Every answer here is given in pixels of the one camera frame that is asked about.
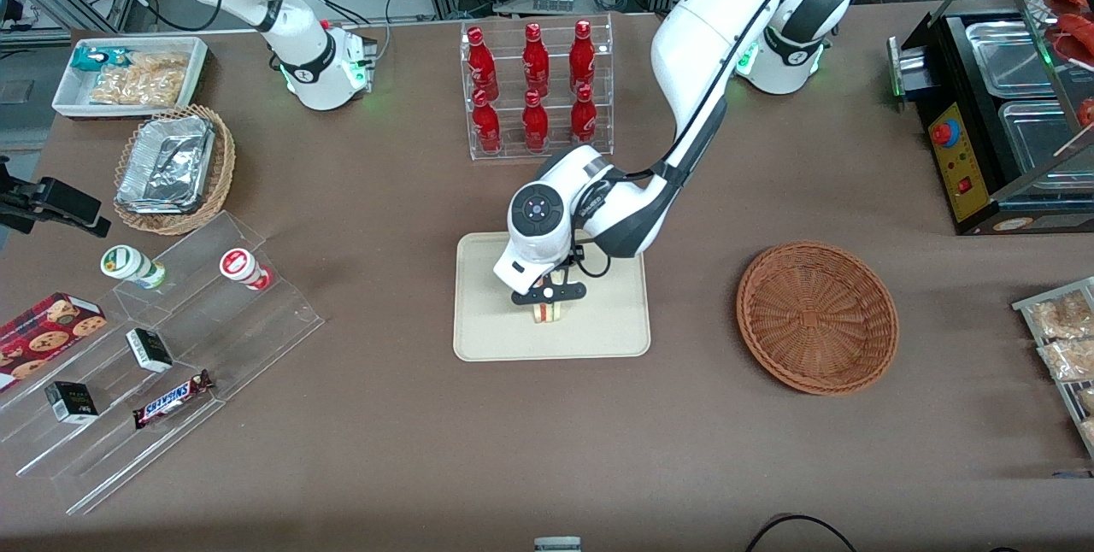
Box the white rectangular snack bin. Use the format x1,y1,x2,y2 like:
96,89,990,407
51,37,210,121

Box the light wicker basket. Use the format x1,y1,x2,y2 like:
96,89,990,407
113,104,237,237

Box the black hot food display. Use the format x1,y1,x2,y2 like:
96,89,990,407
887,0,1094,237

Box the clear bag of snacks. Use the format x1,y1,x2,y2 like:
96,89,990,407
1038,338,1094,382
1028,291,1094,339

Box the red strawberry yogurt cup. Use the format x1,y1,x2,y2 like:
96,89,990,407
219,248,274,291

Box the brown round wicker basket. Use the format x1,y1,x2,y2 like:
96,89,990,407
736,241,900,396

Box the red soda bottle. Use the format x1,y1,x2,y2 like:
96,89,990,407
571,84,598,144
569,20,596,93
522,89,550,151
522,22,550,96
472,89,503,153
467,26,499,102

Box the clear acrylic stepped shelf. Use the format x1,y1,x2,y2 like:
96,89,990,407
0,210,326,517

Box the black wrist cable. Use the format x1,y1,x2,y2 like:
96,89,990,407
566,244,612,279

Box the silver foil container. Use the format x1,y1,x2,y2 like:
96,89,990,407
115,115,216,215

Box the Snickers chocolate bar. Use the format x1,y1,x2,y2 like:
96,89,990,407
132,370,215,430

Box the small black carton box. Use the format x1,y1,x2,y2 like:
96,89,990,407
44,381,99,425
126,328,174,373

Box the beige plastic tray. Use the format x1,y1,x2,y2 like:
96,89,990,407
453,232,652,362

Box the green sunflower yogurt cup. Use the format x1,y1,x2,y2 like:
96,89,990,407
100,244,168,291

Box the clear bag of crackers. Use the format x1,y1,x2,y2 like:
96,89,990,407
90,52,191,106

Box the black floor cable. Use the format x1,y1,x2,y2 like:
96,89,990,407
744,514,858,552

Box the clear acrylic bottle rack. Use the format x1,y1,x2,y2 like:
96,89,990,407
460,14,615,161

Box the green snack packet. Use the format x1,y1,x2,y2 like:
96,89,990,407
71,46,129,73

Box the red tartan cookie box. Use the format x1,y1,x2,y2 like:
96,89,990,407
0,292,108,391

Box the grey snack tray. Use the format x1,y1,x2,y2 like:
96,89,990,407
1013,277,1094,459

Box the steel food pan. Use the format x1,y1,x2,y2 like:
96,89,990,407
998,99,1094,187
966,21,1065,98

